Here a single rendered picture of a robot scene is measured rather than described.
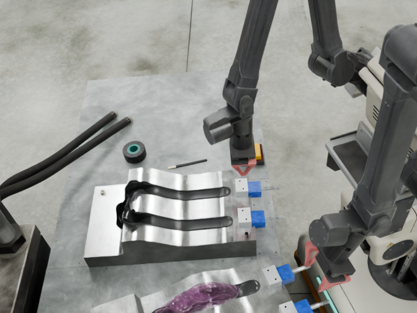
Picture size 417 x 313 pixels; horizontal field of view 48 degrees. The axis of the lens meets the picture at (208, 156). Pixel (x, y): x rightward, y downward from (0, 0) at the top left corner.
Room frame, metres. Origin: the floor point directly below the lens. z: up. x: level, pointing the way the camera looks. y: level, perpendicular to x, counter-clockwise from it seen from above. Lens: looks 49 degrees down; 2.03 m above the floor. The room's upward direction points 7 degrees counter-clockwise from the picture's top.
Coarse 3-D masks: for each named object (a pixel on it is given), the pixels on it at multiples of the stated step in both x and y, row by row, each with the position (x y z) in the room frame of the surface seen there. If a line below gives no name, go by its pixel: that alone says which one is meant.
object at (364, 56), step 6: (360, 48) 1.05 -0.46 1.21; (354, 54) 0.99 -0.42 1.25; (360, 54) 1.01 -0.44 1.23; (366, 54) 1.01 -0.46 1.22; (360, 60) 0.97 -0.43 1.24; (366, 60) 0.98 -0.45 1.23; (360, 66) 0.96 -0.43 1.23; (366, 66) 0.96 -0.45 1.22; (354, 72) 0.95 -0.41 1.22; (354, 78) 0.96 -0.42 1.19; (360, 78) 0.95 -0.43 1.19; (354, 84) 0.97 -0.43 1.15; (360, 90) 0.95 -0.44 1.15
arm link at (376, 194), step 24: (384, 72) 0.55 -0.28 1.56; (384, 96) 0.53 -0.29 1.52; (408, 96) 0.49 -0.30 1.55; (384, 120) 0.52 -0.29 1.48; (408, 120) 0.50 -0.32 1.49; (384, 144) 0.50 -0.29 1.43; (408, 144) 0.50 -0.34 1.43; (384, 168) 0.50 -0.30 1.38; (360, 192) 0.53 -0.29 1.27; (384, 192) 0.50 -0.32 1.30; (360, 216) 0.51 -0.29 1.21
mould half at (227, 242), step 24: (144, 168) 0.95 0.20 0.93; (96, 192) 0.94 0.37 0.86; (120, 192) 0.93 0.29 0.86; (96, 216) 0.85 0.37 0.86; (168, 216) 0.79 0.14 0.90; (192, 216) 0.79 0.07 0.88; (216, 216) 0.77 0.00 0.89; (96, 240) 0.76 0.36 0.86; (120, 240) 0.75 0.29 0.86; (144, 240) 0.70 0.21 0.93; (168, 240) 0.70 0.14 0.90; (192, 240) 0.71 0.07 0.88; (216, 240) 0.69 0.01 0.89; (240, 240) 0.68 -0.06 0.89; (96, 264) 0.71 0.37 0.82; (120, 264) 0.70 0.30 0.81
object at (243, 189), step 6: (240, 180) 0.87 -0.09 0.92; (246, 180) 0.87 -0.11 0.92; (240, 186) 0.85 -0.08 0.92; (246, 186) 0.85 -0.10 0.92; (252, 186) 0.85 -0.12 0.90; (258, 186) 0.85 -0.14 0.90; (264, 186) 0.85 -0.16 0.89; (270, 186) 0.85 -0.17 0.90; (276, 186) 0.85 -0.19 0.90; (240, 192) 0.83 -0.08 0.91; (246, 192) 0.83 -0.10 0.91; (252, 192) 0.83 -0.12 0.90; (258, 192) 0.83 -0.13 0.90
